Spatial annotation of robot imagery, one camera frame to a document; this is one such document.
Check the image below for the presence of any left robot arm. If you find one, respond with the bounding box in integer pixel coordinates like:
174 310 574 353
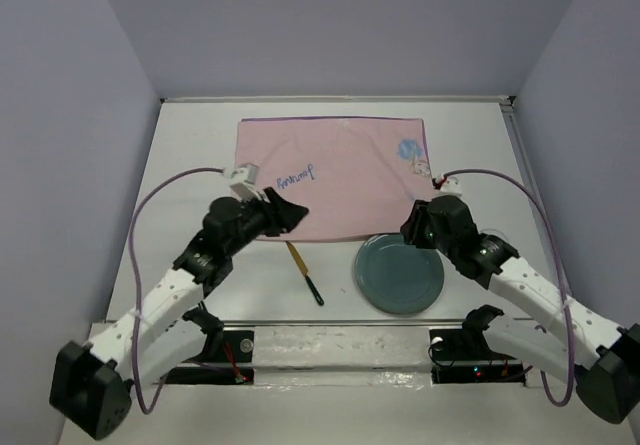
49 187 309 440

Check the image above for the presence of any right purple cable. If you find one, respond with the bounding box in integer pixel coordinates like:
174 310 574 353
442 168 576 409

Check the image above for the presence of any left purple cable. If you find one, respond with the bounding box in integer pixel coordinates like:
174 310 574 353
127 167 231 415

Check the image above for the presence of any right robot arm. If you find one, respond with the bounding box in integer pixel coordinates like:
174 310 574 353
400 195 639 424

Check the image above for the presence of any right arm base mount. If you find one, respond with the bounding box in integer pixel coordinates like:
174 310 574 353
427 305 531 385

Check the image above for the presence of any pink cloth placemat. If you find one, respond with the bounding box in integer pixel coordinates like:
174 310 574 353
235 116 436 242

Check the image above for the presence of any teal round plate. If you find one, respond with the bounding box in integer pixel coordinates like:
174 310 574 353
353 234 445 316

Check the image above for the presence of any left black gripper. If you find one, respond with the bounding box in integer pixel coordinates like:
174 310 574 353
225 187 307 256

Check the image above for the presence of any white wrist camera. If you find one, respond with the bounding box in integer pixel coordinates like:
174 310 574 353
432 175 463 197
223 163 264 201

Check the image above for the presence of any clear plastic cup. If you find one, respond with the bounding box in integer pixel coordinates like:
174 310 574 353
480 228 510 253

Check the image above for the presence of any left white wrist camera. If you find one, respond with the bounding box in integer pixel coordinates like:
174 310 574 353
223 163 264 201

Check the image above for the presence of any purple cable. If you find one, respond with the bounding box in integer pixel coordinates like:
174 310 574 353
127 167 231 415
442 168 576 409

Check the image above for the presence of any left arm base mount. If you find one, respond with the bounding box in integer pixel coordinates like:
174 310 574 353
164 307 255 386

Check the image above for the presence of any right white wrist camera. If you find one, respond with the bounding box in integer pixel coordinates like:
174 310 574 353
432 175 463 197

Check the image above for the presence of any gold knife black handle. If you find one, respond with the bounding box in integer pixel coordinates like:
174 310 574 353
285 241 325 306

